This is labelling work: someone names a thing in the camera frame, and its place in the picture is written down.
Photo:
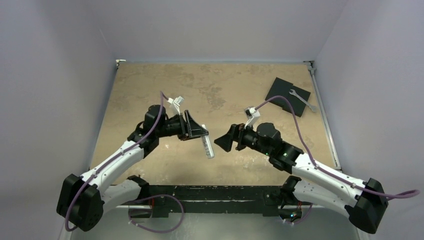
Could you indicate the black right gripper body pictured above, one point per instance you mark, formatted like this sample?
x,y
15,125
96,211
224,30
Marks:
x,y
238,136

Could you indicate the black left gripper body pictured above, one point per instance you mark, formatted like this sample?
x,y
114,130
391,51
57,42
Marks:
x,y
183,134

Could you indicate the white remote control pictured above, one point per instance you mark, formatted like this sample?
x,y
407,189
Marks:
x,y
207,143

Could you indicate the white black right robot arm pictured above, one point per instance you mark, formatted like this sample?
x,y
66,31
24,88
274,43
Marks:
x,y
360,200

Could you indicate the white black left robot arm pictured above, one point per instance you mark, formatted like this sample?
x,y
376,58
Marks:
x,y
85,198

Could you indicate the black foam pad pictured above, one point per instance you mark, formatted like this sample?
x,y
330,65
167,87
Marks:
x,y
282,87

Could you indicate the silver open-end wrench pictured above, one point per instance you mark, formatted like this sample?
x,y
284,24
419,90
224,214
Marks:
x,y
312,107

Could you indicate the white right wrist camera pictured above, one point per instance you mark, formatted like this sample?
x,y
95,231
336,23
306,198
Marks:
x,y
252,115

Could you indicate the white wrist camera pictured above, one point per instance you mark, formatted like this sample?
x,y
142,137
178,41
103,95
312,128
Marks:
x,y
175,104
252,115

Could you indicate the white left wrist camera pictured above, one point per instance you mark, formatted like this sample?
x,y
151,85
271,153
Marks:
x,y
175,104

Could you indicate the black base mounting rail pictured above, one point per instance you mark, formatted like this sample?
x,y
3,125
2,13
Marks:
x,y
268,201

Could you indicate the aluminium table edge frame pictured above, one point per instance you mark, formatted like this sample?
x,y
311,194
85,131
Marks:
x,y
335,158

